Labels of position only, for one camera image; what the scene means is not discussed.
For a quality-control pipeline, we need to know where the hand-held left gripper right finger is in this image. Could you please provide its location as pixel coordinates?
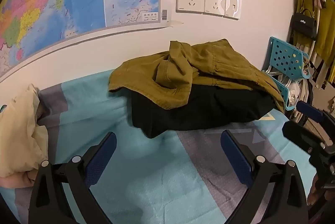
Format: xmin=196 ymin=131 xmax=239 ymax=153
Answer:
xmin=220 ymin=130 xmax=309 ymax=224

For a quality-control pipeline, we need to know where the black handbag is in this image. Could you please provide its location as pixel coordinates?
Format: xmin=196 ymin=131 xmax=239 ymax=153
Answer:
xmin=290 ymin=8 xmax=319 ymax=40

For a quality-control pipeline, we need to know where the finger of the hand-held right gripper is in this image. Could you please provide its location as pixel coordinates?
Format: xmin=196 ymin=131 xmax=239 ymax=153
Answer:
xmin=296 ymin=101 xmax=325 ymax=124
xmin=282 ymin=122 xmax=326 ymax=154

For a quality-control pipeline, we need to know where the black garment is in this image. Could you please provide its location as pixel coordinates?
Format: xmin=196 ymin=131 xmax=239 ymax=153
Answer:
xmin=130 ymin=83 xmax=275 ymax=139

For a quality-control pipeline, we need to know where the teal grey patterned bed sheet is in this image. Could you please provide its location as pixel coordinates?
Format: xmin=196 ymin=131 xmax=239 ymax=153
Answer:
xmin=0 ymin=68 xmax=322 ymax=224

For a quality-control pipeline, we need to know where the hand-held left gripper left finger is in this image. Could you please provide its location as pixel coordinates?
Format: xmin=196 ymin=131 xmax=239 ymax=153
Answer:
xmin=28 ymin=132 xmax=117 ymax=224

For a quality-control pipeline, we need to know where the pink folded cloth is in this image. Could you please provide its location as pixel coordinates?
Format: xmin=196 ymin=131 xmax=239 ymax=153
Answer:
xmin=0 ymin=175 xmax=36 ymax=189

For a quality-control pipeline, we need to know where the white wall switch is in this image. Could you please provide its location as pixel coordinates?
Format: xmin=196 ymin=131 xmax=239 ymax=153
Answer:
xmin=223 ymin=0 xmax=242 ymax=21

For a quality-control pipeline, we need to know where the blue perforated plastic basket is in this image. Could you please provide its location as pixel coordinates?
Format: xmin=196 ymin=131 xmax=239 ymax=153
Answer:
xmin=266 ymin=36 xmax=312 ymax=81
xmin=269 ymin=75 xmax=299 ymax=112

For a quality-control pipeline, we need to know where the cream duvet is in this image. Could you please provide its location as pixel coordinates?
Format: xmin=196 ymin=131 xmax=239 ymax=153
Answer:
xmin=0 ymin=83 xmax=49 ymax=178

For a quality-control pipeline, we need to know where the yellow-green hanging garment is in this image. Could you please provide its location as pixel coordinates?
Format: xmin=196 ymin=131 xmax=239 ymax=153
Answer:
xmin=292 ymin=0 xmax=335 ymax=88

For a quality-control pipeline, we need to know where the person's right hand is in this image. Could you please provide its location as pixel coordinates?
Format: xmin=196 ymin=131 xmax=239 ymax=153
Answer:
xmin=307 ymin=180 xmax=335 ymax=207

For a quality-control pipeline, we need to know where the white crumpled cloth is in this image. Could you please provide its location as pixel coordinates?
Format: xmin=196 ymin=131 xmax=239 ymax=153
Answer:
xmin=286 ymin=81 xmax=301 ymax=107

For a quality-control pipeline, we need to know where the olive brown jacket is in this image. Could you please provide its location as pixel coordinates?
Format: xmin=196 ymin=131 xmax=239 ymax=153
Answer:
xmin=108 ymin=38 xmax=286 ymax=113

